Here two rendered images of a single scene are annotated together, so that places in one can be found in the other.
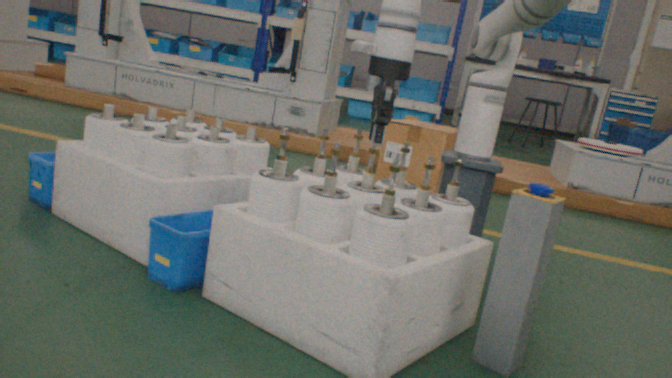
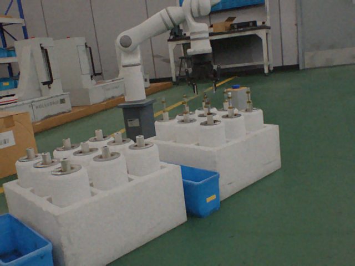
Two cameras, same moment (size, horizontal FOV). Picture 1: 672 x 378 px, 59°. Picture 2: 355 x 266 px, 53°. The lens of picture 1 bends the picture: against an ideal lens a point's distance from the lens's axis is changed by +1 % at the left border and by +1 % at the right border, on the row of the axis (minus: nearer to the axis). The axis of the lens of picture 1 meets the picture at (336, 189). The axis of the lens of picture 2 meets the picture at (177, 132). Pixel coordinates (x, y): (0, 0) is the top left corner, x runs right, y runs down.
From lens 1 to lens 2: 1.61 m
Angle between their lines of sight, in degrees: 75
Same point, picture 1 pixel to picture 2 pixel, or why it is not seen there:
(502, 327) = not seen: hidden behind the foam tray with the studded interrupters
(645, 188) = (36, 113)
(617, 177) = not seen: hidden behind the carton
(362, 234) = (259, 119)
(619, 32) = not seen: outside the picture
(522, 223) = (242, 99)
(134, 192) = (163, 185)
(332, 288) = (265, 144)
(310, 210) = (242, 123)
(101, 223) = (139, 233)
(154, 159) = (156, 159)
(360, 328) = (275, 149)
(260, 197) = (222, 133)
